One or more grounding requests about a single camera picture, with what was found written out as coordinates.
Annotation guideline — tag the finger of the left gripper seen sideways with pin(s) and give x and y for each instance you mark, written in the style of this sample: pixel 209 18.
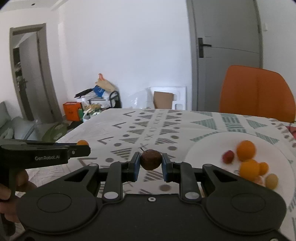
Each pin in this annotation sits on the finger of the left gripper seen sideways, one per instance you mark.
pixel 75 150

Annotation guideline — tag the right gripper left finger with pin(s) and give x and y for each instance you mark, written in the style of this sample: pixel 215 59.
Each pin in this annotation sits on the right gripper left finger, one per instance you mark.
pixel 116 174

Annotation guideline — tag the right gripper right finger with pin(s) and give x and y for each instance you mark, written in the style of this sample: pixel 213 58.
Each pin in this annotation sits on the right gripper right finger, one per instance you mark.
pixel 186 176

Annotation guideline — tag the small orange fruit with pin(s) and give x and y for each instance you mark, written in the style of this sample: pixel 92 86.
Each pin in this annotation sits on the small orange fruit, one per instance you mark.
pixel 82 142

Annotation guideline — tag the brown round fruit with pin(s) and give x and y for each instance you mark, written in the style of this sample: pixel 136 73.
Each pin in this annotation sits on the brown round fruit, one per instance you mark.
pixel 150 159

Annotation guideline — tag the person's left hand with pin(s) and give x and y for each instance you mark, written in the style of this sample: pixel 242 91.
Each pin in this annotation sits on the person's left hand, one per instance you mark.
pixel 8 207

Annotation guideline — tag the white round plate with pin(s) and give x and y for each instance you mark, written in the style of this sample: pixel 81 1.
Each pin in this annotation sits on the white round plate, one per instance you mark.
pixel 220 149

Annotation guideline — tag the patterned white tablecloth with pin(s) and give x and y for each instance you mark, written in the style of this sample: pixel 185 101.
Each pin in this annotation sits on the patterned white tablecloth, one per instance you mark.
pixel 196 137

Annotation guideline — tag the orange box on floor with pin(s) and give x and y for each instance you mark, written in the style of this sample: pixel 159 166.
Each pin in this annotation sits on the orange box on floor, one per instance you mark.
pixel 71 111

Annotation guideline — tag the red small fruit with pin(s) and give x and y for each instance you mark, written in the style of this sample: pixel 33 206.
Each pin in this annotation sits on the red small fruit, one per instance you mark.
pixel 228 157

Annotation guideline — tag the large orange upper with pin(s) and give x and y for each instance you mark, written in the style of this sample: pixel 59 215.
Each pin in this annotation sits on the large orange upper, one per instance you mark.
pixel 245 150

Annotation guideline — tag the large orange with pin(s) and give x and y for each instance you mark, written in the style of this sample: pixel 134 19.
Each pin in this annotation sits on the large orange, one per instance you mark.
pixel 245 150
pixel 249 170

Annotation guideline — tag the large orange lower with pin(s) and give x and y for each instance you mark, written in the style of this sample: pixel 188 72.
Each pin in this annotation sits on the large orange lower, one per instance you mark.
pixel 249 170

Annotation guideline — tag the white foam board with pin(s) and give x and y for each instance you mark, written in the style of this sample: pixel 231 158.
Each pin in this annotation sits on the white foam board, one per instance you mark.
pixel 180 98

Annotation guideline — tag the paper bag on pile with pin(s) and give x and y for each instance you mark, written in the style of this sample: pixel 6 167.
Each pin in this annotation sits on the paper bag on pile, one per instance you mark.
pixel 104 84

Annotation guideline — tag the cardboard box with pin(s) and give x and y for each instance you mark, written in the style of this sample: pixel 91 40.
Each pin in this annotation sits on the cardboard box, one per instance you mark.
pixel 163 100

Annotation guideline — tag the small orange kumquat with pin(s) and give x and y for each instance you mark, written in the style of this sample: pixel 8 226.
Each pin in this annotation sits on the small orange kumquat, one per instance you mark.
pixel 263 168

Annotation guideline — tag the pale yellow round fruit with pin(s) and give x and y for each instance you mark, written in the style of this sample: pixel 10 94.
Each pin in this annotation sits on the pale yellow round fruit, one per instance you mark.
pixel 271 181

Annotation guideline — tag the orange chair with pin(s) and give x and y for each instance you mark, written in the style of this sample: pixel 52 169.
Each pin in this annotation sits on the orange chair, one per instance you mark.
pixel 257 92

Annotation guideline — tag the red orange table mat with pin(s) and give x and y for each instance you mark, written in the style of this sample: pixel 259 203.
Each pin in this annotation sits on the red orange table mat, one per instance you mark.
pixel 292 130

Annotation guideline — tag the grey door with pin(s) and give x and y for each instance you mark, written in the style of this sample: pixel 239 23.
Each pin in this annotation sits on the grey door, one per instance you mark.
pixel 233 28

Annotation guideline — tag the black cart frame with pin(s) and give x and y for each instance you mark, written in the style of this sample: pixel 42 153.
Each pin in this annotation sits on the black cart frame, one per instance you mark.
pixel 114 99

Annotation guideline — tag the left grey door frame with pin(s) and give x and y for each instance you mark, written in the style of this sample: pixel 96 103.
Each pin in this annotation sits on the left grey door frame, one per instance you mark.
pixel 31 73

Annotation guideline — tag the black door handle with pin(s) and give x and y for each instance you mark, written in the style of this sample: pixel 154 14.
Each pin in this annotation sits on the black door handle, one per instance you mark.
pixel 201 46

